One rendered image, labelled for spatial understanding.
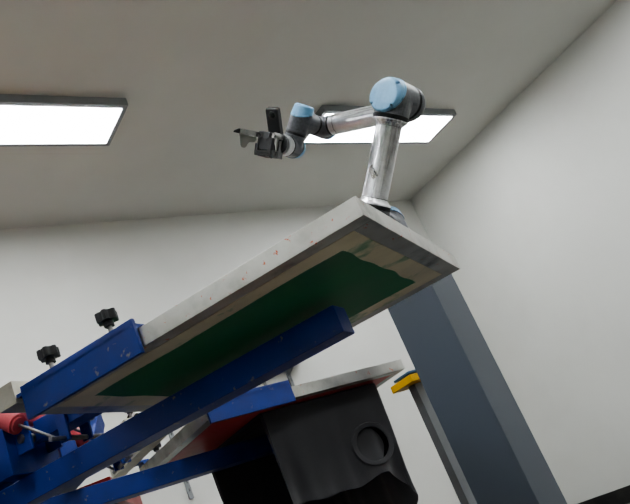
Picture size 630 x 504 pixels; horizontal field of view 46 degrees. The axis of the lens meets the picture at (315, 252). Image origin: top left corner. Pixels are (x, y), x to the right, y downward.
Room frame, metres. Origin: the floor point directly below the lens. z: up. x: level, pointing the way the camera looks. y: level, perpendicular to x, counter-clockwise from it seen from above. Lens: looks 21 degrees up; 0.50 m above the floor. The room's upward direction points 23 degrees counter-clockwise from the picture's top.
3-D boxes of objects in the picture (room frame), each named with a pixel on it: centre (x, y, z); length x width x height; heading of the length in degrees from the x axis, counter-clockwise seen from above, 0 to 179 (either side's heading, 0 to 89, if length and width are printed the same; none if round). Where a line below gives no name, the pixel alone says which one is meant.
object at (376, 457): (2.46, 0.20, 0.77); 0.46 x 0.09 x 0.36; 130
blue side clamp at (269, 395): (2.20, 0.37, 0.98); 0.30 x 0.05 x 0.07; 130
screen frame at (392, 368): (2.56, 0.36, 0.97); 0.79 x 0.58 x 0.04; 130
